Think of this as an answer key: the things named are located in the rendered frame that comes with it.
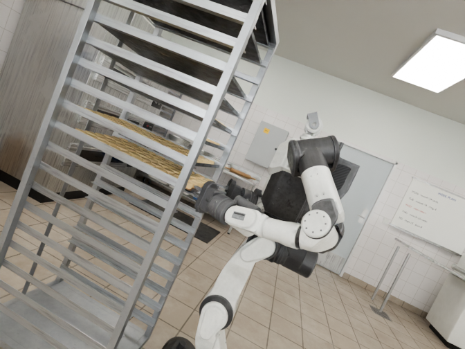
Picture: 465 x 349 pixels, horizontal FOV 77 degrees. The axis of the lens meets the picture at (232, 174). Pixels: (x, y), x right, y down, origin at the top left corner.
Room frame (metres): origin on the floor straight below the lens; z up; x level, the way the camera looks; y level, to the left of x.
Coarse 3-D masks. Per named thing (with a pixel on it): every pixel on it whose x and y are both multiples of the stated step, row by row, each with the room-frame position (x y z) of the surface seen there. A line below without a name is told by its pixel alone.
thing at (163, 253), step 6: (90, 210) 1.57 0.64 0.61; (102, 216) 1.56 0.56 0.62; (120, 228) 1.53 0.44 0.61; (132, 234) 1.52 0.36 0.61; (144, 240) 1.50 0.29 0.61; (162, 252) 1.48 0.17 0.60; (168, 252) 1.47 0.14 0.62; (168, 258) 1.47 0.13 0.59; (174, 258) 1.47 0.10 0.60; (180, 258) 1.46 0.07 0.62; (174, 264) 1.44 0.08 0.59; (180, 264) 1.46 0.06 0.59
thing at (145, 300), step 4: (64, 256) 1.55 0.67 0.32; (72, 260) 1.54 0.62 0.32; (84, 268) 1.53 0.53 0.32; (92, 272) 1.52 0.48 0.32; (104, 280) 1.50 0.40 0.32; (112, 284) 1.49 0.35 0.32; (144, 296) 1.48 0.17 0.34; (140, 300) 1.47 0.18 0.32; (144, 300) 1.48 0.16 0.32; (148, 300) 1.47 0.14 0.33; (152, 300) 1.47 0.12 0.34; (144, 304) 1.45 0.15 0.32; (148, 304) 1.46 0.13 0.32; (152, 304) 1.47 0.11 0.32; (156, 304) 1.46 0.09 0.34; (160, 304) 1.46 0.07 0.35; (152, 308) 1.44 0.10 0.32; (156, 308) 1.46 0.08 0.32; (160, 308) 1.46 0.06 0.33
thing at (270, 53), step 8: (272, 56) 1.48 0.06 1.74; (264, 72) 1.46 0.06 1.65; (256, 88) 1.46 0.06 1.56; (248, 104) 1.46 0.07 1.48; (240, 120) 1.46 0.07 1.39; (240, 128) 1.47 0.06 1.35; (232, 136) 1.46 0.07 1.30; (232, 144) 1.46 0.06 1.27; (224, 152) 1.47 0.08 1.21; (224, 160) 1.46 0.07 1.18; (216, 176) 1.46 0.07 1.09; (192, 224) 1.47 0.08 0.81; (184, 256) 1.47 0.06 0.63; (176, 272) 1.46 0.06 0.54; (168, 280) 1.47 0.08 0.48; (168, 288) 1.46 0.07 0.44; (160, 312) 1.48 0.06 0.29; (152, 328) 1.46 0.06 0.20
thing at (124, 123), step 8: (96, 112) 1.28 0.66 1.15; (112, 120) 1.23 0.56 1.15; (120, 120) 1.40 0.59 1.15; (128, 128) 1.18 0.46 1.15; (136, 128) 1.36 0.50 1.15; (152, 136) 1.30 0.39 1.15; (160, 136) 1.49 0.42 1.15; (168, 144) 1.27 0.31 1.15; (184, 152) 1.22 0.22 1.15; (200, 160) 1.22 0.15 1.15; (208, 160) 1.36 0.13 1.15
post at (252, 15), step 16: (256, 0) 1.02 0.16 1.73; (256, 16) 1.02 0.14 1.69; (240, 32) 1.02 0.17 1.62; (240, 48) 1.02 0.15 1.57; (224, 80) 1.02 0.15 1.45; (208, 112) 1.02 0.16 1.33; (208, 128) 1.03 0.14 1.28; (192, 144) 1.02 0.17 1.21; (192, 160) 1.02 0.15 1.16; (176, 192) 1.02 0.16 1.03; (160, 224) 1.02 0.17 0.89; (160, 240) 1.02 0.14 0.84; (144, 272) 1.02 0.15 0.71; (128, 304) 1.02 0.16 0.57; (128, 320) 1.04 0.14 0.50; (112, 336) 1.02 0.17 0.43
